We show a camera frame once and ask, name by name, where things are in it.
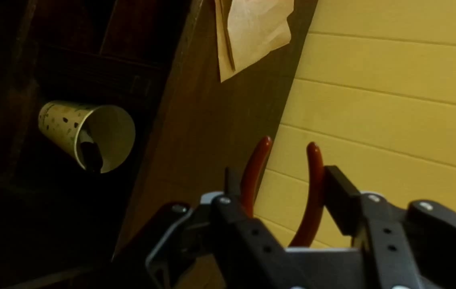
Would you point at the dark wooden secretary desk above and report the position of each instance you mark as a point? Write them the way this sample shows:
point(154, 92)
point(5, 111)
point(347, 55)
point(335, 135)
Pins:
point(66, 225)

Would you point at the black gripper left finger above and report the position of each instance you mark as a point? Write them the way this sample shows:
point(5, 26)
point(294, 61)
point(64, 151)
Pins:
point(246, 252)

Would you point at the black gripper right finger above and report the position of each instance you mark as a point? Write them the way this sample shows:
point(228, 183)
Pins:
point(411, 247)

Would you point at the orange handled pliers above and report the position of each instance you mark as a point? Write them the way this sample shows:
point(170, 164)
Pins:
point(313, 207)

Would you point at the white papers on desk top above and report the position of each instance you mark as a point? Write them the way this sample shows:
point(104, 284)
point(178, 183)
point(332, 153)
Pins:
point(247, 31)

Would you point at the white dotted paper cup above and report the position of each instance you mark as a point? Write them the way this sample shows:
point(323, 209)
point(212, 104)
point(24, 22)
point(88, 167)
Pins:
point(71, 125)

